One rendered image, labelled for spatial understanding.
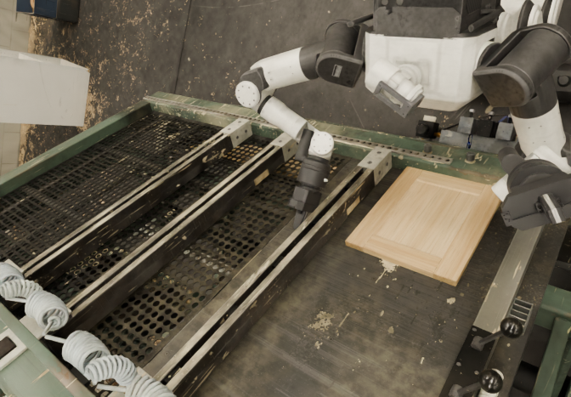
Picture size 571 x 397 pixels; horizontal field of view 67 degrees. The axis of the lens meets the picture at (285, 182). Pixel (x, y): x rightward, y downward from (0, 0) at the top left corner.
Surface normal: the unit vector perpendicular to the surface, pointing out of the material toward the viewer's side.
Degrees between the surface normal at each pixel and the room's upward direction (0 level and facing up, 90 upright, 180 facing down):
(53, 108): 90
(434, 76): 23
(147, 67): 0
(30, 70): 90
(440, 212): 60
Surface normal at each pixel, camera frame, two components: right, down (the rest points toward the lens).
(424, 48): -0.62, 0.44
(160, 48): -0.60, 0.06
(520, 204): -0.39, 0.21
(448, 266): -0.17, -0.80
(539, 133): -0.33, 0.76
